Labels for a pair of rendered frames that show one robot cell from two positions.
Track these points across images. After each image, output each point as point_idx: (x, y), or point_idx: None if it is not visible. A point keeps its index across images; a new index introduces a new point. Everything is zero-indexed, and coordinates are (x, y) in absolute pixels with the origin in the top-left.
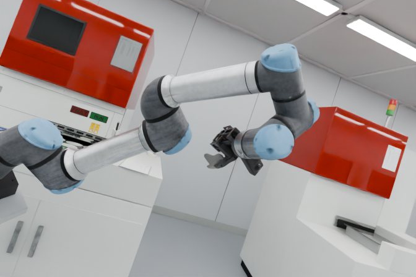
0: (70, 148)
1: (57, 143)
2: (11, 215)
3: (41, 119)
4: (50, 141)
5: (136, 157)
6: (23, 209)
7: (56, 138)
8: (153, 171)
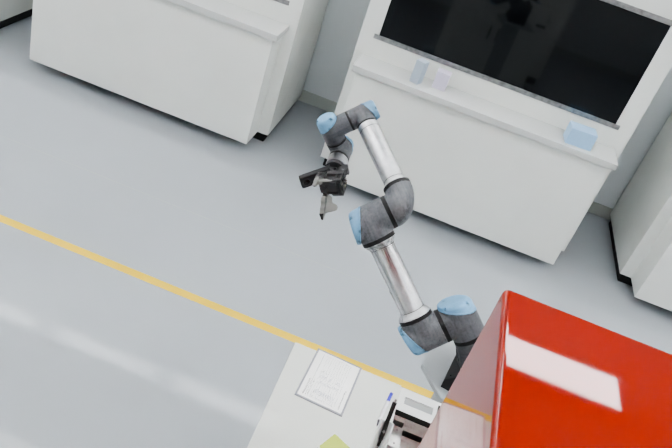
0: (428, 308)
1: (440, 302)
2: (428, 353)
3: (466, 299)
4: (445, 298)
5: (314, 440)
6: (424, 361)
7: (445, 303)
8: (299, 370)
